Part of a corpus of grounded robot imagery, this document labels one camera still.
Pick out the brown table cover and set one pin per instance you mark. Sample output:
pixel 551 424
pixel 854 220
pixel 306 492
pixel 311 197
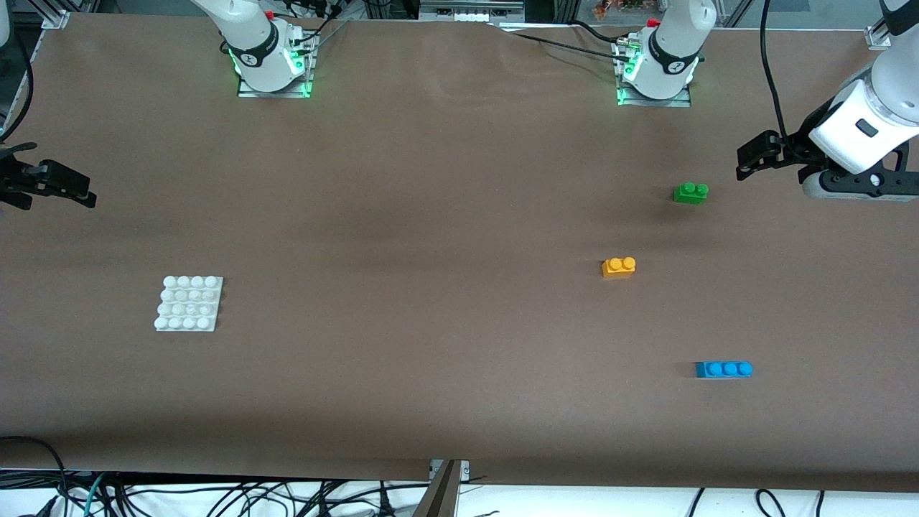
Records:
pixel 431 179

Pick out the blue three-stud block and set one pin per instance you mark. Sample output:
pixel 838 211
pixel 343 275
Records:
pixel 721 370

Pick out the aluminium corner bracket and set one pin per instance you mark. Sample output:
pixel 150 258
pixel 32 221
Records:
pixel 879 37
pixel 56 19

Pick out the green two-stud block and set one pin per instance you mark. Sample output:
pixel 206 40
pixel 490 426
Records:
pixel 688 195

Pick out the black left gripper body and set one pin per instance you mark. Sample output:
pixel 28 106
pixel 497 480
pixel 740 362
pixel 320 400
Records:
pixel 792 151

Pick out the orange background object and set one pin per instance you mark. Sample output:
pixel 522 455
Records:
pixel 617 7

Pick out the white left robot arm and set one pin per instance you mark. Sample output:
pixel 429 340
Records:
pixel 671 50

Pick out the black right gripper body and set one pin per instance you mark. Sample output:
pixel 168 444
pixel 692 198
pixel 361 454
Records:
pixel 16 177

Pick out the aluminium profile leg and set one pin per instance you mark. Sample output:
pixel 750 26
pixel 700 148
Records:
pixel 441 495

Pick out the white studded base plate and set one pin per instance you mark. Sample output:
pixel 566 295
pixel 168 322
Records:
pixel 188 305

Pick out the yellow two-stud block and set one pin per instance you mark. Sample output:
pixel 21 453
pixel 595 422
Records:
pixel 617 269

